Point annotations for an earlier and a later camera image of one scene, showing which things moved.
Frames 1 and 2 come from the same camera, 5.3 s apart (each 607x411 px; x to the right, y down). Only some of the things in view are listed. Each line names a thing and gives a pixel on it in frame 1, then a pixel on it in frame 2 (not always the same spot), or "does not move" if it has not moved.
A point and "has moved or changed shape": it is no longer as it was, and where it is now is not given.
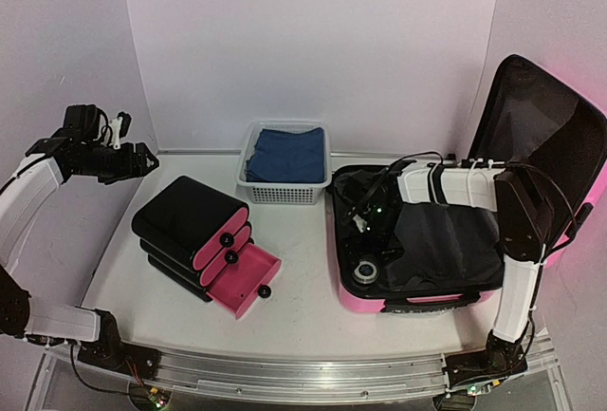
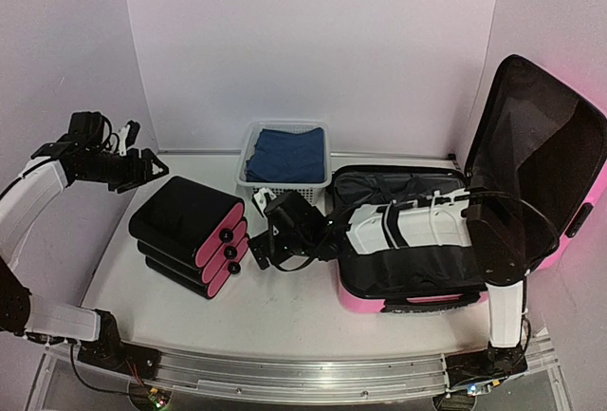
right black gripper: x=358 y=247 → x=274 y=255
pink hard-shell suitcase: x=394 y=254 does not move
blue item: x=285 y=157 does not move
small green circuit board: x=157 y=398 does not move
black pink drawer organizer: x=199 y=235 has moved or changed shape
